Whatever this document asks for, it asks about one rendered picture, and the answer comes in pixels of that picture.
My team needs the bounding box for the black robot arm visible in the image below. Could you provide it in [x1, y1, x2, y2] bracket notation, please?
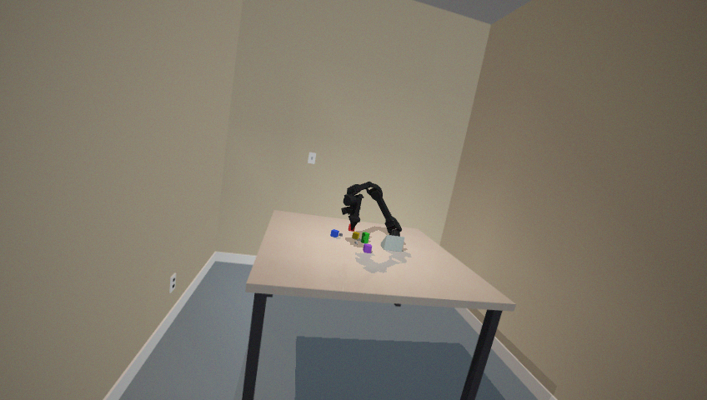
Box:
[341, 182, 402, 237]

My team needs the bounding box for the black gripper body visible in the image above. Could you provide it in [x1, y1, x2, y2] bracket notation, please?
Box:
[348, 205, 360, 223]

